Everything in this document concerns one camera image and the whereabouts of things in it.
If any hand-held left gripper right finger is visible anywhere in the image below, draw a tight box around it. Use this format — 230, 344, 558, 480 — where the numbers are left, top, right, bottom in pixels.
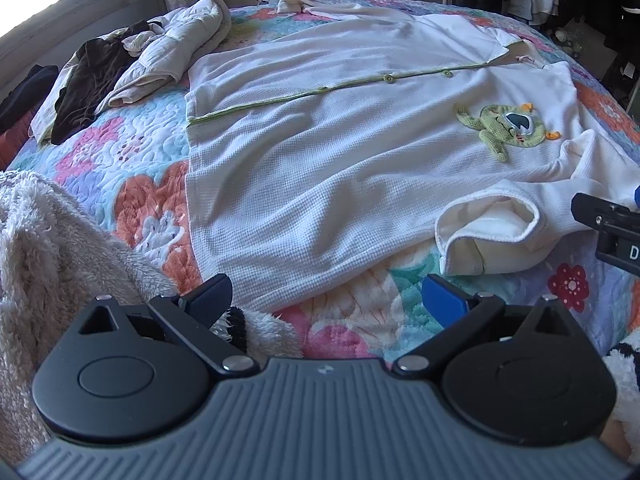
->
392, 275, 577, 377

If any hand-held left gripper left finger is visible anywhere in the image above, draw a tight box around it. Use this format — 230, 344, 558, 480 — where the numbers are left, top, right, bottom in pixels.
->
77, 274, 259, 376

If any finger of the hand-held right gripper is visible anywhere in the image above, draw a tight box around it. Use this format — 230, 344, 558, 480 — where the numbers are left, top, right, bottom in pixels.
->
571, 184, 640, 235

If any white waffle shirt monster patch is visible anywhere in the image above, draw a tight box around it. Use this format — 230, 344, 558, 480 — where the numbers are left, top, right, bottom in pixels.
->
185, 0, 640, 316

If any black white fluffy cloth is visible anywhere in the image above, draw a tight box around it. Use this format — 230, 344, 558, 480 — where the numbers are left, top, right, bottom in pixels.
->
601, 327, 640, 458

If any floral patchwork quilt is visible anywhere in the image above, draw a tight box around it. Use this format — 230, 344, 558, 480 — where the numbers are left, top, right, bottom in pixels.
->
0, 2, 640, 361

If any white fleece blanket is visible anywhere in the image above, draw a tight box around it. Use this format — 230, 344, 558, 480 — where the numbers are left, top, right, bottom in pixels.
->
0, 170, 303, 461

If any dark brown garment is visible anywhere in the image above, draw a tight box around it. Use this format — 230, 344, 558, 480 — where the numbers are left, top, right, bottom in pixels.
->
50, 20, 166, 145

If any red cloth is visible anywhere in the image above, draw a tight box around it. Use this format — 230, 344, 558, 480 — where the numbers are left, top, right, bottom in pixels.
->
0, 110, 38, 172

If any cream cloth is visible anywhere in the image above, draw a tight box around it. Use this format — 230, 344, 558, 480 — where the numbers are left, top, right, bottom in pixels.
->
29, 52, 78, 142

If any white puffy jacket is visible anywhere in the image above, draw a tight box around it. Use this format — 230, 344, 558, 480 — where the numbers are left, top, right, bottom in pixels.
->
107, 0, 232, 107

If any dark navy garment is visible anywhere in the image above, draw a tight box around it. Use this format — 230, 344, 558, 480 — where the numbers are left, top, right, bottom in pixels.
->
0, 65, 60, 133

